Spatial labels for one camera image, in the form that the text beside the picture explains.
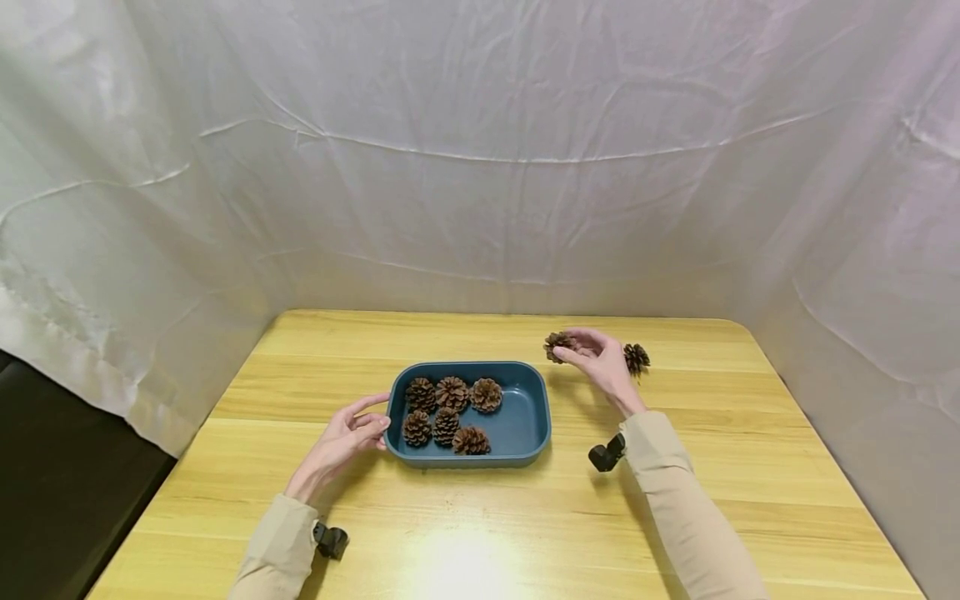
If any person's right hand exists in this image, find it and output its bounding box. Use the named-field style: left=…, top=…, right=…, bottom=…
left=552, top=327, right=648, bottom=418

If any person's left hand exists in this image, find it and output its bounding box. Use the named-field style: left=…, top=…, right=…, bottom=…
left=285, top=392, right=393, bottom=507

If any blue rectangular tray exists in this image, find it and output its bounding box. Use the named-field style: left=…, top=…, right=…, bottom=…
left=384, top=361, right=553, bottom=469

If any person's right forearm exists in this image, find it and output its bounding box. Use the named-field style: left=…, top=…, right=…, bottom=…
left=619, top=411, right=770, bottom=600

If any person's left forearm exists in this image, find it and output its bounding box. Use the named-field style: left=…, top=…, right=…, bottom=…
left=227, top=493, right=323, bottom=600

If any pile of pine cones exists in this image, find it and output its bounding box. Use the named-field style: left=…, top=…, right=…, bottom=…
left=401, top=376, right=504, bottom=456

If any black wrist band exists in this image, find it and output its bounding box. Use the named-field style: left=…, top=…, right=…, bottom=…
left=587, top=432, right=627, bottom=473
left=312, top=522, right=350, bottom=561

